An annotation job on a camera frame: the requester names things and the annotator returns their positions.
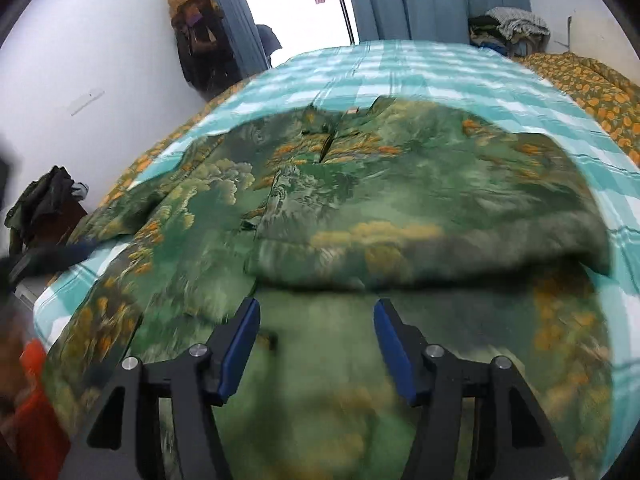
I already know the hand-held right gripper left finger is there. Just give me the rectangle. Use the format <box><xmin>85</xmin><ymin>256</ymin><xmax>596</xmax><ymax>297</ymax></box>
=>
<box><xmin>60</xmin><ymin>297</ymin><xmax>261</xmax><ymax>480</ymax></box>

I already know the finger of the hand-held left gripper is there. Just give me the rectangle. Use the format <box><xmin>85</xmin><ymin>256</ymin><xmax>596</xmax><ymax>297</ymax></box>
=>
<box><xmin>7</xmin><ymin>241</ymin><xmax>98</xmax><ymax>282</ymax></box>

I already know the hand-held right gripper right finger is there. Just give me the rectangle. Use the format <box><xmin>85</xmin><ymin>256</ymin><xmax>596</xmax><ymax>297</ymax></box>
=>
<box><xmin>373</xmin><ymin>298</ymin><xmax>576</xmax><ymax>480</ymax></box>

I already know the green printed garment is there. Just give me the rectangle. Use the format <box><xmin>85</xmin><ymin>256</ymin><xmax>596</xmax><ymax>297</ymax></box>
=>
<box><xmin>42</xmin><ymin>95</ymin><xmax>613</xmax><ymax>480</ymax></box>

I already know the pile of clothes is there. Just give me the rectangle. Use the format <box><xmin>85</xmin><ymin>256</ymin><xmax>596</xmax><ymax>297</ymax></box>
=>
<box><xmin>467</xmin><ymin>7</ymin><xmax>552</xmax><ymax>58</ymax></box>

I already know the brown wooden cabinet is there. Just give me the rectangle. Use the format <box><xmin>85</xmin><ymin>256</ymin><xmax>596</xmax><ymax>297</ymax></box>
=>
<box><xmin>10</xmin><ymin>200</ymin><xmax>88</xmax><ymax>263</ymax></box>

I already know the dark cloth on cabinet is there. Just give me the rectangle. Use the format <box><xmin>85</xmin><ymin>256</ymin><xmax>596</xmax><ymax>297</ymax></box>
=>
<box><xmin>5</xmin><ymin>165</ymin><xmax>90</xmax><ymax>241</ymax></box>

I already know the person's orange clothing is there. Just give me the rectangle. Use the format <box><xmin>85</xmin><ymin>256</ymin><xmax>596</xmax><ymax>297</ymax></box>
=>
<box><xmin>14</xmin><ymin>339</ymin><xmax>72</xmax><ymax>480</ymax></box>

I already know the dark hanging coat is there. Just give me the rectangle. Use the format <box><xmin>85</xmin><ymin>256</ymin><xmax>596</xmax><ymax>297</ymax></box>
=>
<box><xmin>171</xmin><ymin>2</ymin><xmax>242</xmax><ymax>102</ymax></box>

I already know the teal checked bedsheet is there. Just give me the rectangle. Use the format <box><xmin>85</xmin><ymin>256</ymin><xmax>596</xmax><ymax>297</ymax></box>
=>
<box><xmin>32</xmin><ymin>40</ymin><xmax>640</xmax><ymax>463</ymax></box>

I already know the narrow blue curtain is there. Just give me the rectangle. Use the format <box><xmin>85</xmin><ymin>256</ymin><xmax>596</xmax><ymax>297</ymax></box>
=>
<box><xmin>177</xmin><ymin>0</ymin><xmax>273</xmax><ymax>81</ymax></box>

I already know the dark hanging cloth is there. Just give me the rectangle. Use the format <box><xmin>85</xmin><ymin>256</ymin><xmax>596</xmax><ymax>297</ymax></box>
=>
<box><xmin>255</xmin><ymin>24</ymin><xmax>282</xmax><ymax>57</ymax></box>

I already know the metal pole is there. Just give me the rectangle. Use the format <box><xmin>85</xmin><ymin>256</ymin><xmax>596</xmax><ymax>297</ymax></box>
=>
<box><xmin>336</xmin><ymin>0</ymin><xmax>357</xmax><ymax>44</ymax></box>

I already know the wide blue curtain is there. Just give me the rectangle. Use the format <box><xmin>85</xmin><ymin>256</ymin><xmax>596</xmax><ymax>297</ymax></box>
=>
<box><xmin>345</xmin><ymin>0</ymin><xmax>532</xmax><ymax>43</ymax></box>

